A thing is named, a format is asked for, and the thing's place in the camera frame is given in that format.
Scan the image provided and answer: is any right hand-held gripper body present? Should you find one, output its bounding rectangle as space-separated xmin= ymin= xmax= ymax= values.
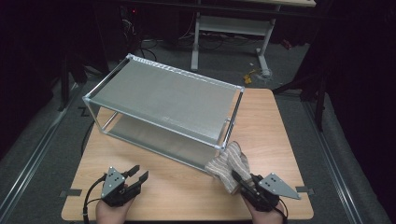
xmin=241 ymin=173 xmax=302 ymax=213

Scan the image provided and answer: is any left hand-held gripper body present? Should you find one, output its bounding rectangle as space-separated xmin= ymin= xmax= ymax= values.
xmin=100 ymin=166 xmax=141 ymax=208

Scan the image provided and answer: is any striped beige cloth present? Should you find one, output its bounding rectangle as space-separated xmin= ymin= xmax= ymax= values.
xmin=204 ymin=141 xmax=252 ymax=194

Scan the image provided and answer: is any metal rack with grey shelves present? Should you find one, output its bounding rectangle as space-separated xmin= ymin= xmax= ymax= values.
xmin=82 ymin=53 xmax=246 ymax=174

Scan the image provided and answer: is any person's right hand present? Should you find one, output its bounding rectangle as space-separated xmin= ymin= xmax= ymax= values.
xmin=246 ymin=200 xmax=285 ymax=224

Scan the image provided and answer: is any person's left hand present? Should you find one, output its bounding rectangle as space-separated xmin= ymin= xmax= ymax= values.
xmin=95 ymin=197 xmax=134 ymax=224

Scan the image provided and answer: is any grey tape strip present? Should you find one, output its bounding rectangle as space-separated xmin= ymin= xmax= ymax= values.
xmin=295 ymin=186 xmax=315 ymax=195
xmin=59 ymin=189 xmax=82 ymax=199

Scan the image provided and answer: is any black metal stand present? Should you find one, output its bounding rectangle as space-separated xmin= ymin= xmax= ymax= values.
xmin=272 ymin=73 xmax=328 ymax=132
xmin=57 ymin=54 xmax=122 ymax=112

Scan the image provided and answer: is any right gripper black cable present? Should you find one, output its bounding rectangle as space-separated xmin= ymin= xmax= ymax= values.
xmin=274 ymin=202 xmax=289 ymax=224

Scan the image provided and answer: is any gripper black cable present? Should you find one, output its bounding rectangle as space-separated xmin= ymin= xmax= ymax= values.
xmin=82 ymin=174 xmax=108 ymax=224
xmin=274 ymin=202 xmax=289 ymax=224

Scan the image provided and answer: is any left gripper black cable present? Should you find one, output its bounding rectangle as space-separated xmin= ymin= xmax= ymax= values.
xmin=82 ymin=174 xmax=108 ymax=224

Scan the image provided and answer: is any grey floor rail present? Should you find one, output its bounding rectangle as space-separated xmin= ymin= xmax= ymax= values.
xmin=0 ymin=90 xmax=78 ymax=216
xmin=303 ymin=101 xmax=363 ymax=224

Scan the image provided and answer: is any bundle of black cables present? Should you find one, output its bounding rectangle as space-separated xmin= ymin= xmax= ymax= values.
xmin=120 ymin=6 xmax=158 ymax=63

